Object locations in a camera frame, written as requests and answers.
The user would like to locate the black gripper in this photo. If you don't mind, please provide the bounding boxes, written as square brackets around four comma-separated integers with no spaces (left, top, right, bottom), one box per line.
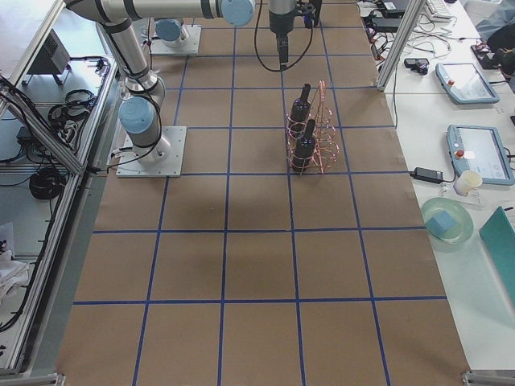
[269,0,296,71]

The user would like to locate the dark wine bottle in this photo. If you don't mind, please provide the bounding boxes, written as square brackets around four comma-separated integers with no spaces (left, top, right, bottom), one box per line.
[303,0,323,29]

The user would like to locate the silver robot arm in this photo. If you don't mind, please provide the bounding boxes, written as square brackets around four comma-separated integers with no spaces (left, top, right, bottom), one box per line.
[154,18,189,47]
[65,1,255,164]

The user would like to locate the dark bottle in basket far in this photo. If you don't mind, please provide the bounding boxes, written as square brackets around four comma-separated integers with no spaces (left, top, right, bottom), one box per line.
[290,84,311,123]

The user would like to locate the dark bottle in basket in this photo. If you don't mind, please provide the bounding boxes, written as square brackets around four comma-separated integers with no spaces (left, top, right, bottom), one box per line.
[290,84,311,123]
[291,119,316,174]

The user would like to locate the dark bottle in basket near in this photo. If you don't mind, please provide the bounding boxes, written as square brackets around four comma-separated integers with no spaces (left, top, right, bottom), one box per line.
[291,119,316,174]

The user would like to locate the black webcam on table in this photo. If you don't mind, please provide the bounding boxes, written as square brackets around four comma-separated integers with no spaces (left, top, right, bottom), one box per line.
[403,58,430,76]

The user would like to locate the teach pendant far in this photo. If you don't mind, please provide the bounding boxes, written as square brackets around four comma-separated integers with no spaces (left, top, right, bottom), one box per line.
[435,63,500,105]

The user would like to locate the teach pendant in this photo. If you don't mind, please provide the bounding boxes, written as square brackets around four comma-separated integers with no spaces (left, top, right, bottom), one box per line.
[447,125,514,186]
[435,63,500,105]

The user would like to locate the black power adapter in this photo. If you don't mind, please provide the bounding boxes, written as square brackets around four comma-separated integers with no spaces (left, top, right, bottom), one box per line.
[410,167,443,184]

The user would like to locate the teach pendant near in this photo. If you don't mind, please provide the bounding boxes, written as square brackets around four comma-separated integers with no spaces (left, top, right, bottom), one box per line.
[447,125,514,186]

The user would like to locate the grey electronics box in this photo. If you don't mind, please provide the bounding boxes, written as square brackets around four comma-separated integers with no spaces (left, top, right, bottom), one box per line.
[22,29,71,86]

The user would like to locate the white paper cup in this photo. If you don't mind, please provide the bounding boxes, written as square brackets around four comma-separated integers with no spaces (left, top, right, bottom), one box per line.
[453,170,483,196]

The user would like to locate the blue foam cube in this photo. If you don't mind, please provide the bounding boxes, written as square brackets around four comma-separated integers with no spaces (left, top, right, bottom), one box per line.
[425,210,458,238]

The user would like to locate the green glass plate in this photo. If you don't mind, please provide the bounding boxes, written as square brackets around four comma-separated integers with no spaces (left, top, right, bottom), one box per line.
[421,197,474,244]

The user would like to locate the teal board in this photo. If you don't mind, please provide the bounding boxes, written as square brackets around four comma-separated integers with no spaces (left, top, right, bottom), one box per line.
[480,207,514,298]

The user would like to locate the white crumpled cloth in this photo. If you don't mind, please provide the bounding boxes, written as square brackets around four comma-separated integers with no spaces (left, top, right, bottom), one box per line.
[0,223,31,306]

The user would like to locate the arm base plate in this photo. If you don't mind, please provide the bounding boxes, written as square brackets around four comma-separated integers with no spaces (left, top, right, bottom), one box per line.
[116,126,187,178]
[151,24,202,56]

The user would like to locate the copper wire wine basket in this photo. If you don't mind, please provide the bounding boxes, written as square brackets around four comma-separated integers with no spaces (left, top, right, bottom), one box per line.
[286,80,340,175]

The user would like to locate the aluminium frame post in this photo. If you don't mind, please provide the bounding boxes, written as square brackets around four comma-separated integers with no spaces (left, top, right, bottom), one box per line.
[375,0,425,92]

